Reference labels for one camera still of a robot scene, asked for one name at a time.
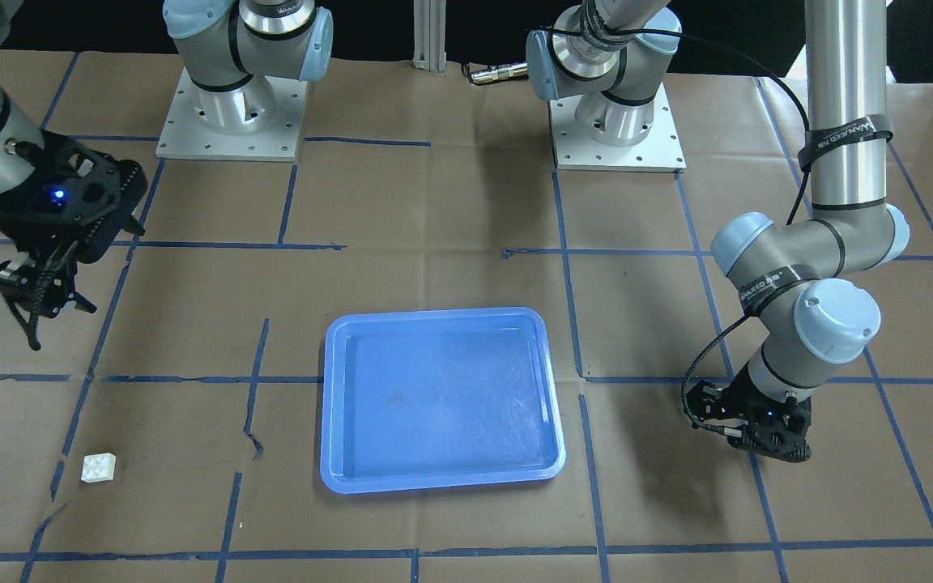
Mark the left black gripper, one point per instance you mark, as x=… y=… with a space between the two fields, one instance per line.
x=710 y=399

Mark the white block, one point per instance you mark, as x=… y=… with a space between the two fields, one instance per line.
x=98 y=467

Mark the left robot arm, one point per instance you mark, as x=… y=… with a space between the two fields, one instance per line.
x=613 y=54

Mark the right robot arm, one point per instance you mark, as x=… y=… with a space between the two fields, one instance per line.
x=14 y=124

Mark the blue plastic tray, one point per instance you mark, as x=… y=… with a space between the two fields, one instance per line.
x=438 y=398

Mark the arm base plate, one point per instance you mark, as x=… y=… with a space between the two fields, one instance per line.
x=260 y=121
x=616 y=125

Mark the aluminium frame post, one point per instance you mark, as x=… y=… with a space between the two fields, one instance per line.
x=428 y=30

